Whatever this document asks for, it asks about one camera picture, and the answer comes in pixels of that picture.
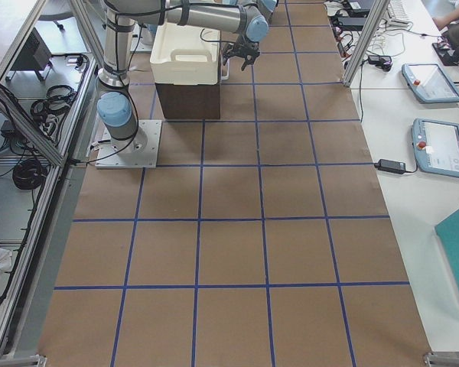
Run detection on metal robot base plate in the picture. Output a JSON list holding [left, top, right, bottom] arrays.
[[93, 119, 162, 168]]

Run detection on wooden drawer with white handle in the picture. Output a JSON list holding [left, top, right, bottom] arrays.
[[220, 62, 230, 81]]

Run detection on cream plastic tray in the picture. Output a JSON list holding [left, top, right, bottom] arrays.
[[150, 23, 220, 85]]

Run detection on aluminium frame rail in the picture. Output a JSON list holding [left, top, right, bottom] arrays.
[[0, 83, 66, 167]]

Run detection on coiled black cables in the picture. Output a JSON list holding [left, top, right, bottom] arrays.
[[11, 157, 49, 191]]

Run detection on lower teach pendant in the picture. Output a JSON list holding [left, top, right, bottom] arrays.
[[411, 119, 459, 178]]

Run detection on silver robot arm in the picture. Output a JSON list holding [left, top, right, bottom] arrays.
[[96, 1, 278, 152]]

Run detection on black electronics box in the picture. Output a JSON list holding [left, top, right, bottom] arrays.
[[5, 28, 52, 81]]

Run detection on upper teach pendant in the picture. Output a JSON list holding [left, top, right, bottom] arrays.
[[402, 63, 459, 104]]

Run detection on aluminium frame post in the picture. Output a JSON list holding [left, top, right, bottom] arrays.
[[343, 0, 389, 87]]

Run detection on black power adapter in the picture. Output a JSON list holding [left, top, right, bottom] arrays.
[[374, 159, 406, 174]]

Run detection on dark brown wooden cabinet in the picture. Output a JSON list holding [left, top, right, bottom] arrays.
[[155, 83, 221, 120]]

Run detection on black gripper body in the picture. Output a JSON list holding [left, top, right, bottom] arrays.
[[223, 40, 259, 58]]

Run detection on teach pendant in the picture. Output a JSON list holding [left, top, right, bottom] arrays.
[[411, 119, 459, 178], [402, 63, 459, 104]]

